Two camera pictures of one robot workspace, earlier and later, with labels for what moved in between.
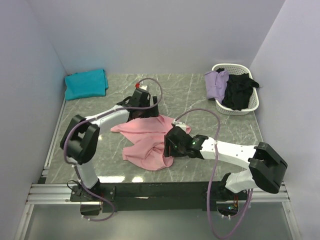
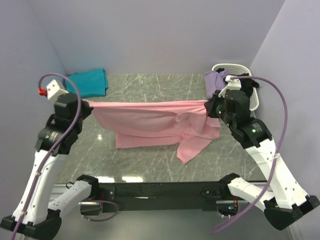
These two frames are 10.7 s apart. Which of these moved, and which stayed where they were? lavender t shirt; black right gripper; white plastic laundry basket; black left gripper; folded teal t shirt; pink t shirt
Moved: black left gripper; black right gripper; pink t shirt
Stayed: white plastic laundry basket; folded teal t shirt; lavender t shirt
